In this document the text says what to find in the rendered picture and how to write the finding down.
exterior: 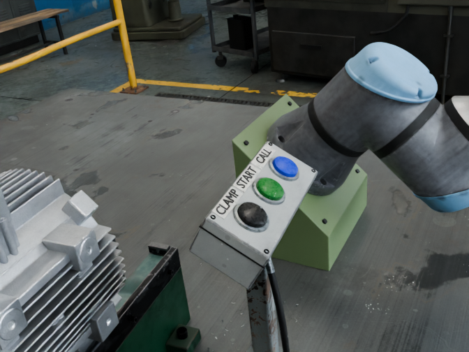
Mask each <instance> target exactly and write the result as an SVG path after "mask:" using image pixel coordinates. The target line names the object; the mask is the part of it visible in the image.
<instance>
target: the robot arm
mask: <svg viewBox="0 0 469 352"><path fill-rule="evenodd" d="M437 90H438V85H437V82H436V79H435V78H434V76H433V75H431V74H430V73H429V69H428V68H427V67H425V65H423V63H422V62H421V61H420V60H418V59H417V58H416V57H414V56H413V55H411V54H410V53H409V52H407V51H405V50H403V49H402V48H400V47H397V46H395V45H391V44H389V43H382V42H377V43H372V44H369V45H367V46H366V47H365V48H363V49H362V50H361V51H360V52H359V53H358V54H357V55H355V56H354V57H353V58H351V59H349V60H348V61H347V62H346V64H345V66H344V67H343V68H342V69H341V70H340V71H339V72H338V73H337V74H336V75H335V76H334V77H333V78H332V79H331V80H330V81H329V82H328V83H327V84H326V85H325V86H324V87H323V88H322V90H321V91H320V92H319V93H318V94H317V95H316V96H315V97H314V98H313V99H312V100H311V101H310V102H309V103H307V104H305V105H303V106H301V107H299V108H297V109H295V110H292V111H290V112H288V113H286V114H284V115H282V116H281V117H279V118H278V119H277V120H276V121H275V122H274V123H273V124H272V125H271V126H270V128H269V130H268V132H267V141H269V142H271V143H272V144H274V145H276V146H277V147H279V148H281V149H282V150H284V151H285V152H287V153H289V154H290V155H292V156H294V157H295V158H296V159H299V160H300V161H301V162H303V163H305V164H306V165H308V166H310V167H311V168H313V169H314V170H317V172H318V174H317V176H316V178H315V179H314V181H313V183H312V185H311V187H310V189H309V190H308V192H307V193H310V194H313V195H316V196H327V195H329V194H331V193H333V192H334V191H335V190H337V189H338V188H339V187H340V186H341V185H342V184H343V183H344V182H345V180H346V179H347V177H348V175H349V174H350V171H351V170H352V168H353V167H354V165H355V163H356V162H357V159H358V158H359V157H360V156H361V155H362V154H363V153H364V152H366V151H367V150H368V149H370V150H371V151H372V152H373V153H374V154H375V155H376V156H377V157H378V158H379V159H380V160H381V161H382V162H383V163H384V164H385V165H386V166H387V167H388V168H389V169H390V170H391V171H392V172H393V173H394V174H395V175H396V176H397V177H398V178H399V179H400V180H401V181H402V182H403V183H404V184H405V185H406V186H407V187H408V188H409V189H410V190H411V191H412V193H413V194H414V195H415V196H416V197H417V198H420V199H421V200H422V201H424V202H425V203H426V204H427V205H428V206H429V207H430V208H431V209H432V210H435V211H437V212H455V211H459V210H462V209H464V208H467V207H469V96H453V97H452V98H450V99H449V100H448V102H446V103H445V104H443V105H442V104H441V103H440V102H439V101H438V100H437V99H436V98H435V95H436V92H437Z"/></svg>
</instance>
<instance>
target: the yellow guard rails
mask: <svg viewBox="0 0 469 352"><path fill-rule="evenodd" d="M113 3H114V9H115V13H116V17H117V19H116V20H114V21H112V22H108V23H107V24H103V25H101V26H99V27H96V28H93V29H90V30H88V31H85V32H82V33H81V34H78V35H75V36H72V37H70V38H67V39H65V40H62V41H60V42H58V43H55V44H53V45H51V46H48V47H46V48H43V49H42V50H39V51H37V52H34V53H32V54H29V55H27V56H25V57H22V58H20V59H17V60H15V61H11V62H9V63H7V64H3V65H0V73H4V72H6V71H9V70H12V69H14V68H17V67H19V66H22V65H25V64H27V63H29V62H31V61H34V60H36V59H39V58H41V57H43V56H45V55H47V54H49V53H51V52H54V51H56V50H59V49H61V48H63V47H66V46H67V45H70V44H72V43H75V42H78V41H80V40H82V39H85V38H88V37H90V36H93V35H95V34H98V33H100V32H102V31H105V30H108V29H111V28H112V27H115V26H118V28H119V34H120V38H121V44H122V48H123V52H124V59H125V62H126V69H127V73H128V79H129V83H130V86H129V87H127V88H125V89H124V88H122V91H120V93H124V94H139V93H140V92H141V91H144V90H145V89H147V88H149V87H148V86H146V85H143V86H141V85H137V81H136V77H135V71H134V66H133V60H132V56H131V49H130V45H129V41H128V34H127V30H126V23H125V19H124V13H123V8H122V4H121V0H113Z"/></svg>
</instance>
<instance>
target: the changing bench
mask: <svg viewBox="0 0 469 352"><path fill-rule="evenodd" d="M66 12H69V10H68V9H53V8H50V9H45V10H40V11H37V12H35V13H30V14H27V15H23V16H20V17H16V18H13V19H10V20H6V21H3V22H0V33H1V32H4V31H8V30H11V29H14V28H17V27H21V26H24V25H26V24H31V23H33V22H38V25H39V28H40V32H41V36H42V39H43V43H44V44H43V45H40V46H38V47H34V48H31V49H30V50H26V51H23V52H21V53H18V54H14V55H12V56H10V57H6V58H4V59H1V60H0V63H1V62H3V61H7V60H9V59H12V58H15V57H18V56H20V55H23V54H26V53H28V52H32V51H34V50H37V49H40V48H42V47H45V48H46V47H48V45H51V44H53V43H58V42H60V41H62V40H64V35H63V32H62V29H61V24H60V21H59V15H57V14H60V13H66ZM47 18H55V20H56V23H57V29H58V32H59V37H60V41H49V40H47V39H46V36H45V31H44V28H43V23H42V20H44V19H47ZM63 51H64V54H68V52H67V49H66V47H63Z"/></svg>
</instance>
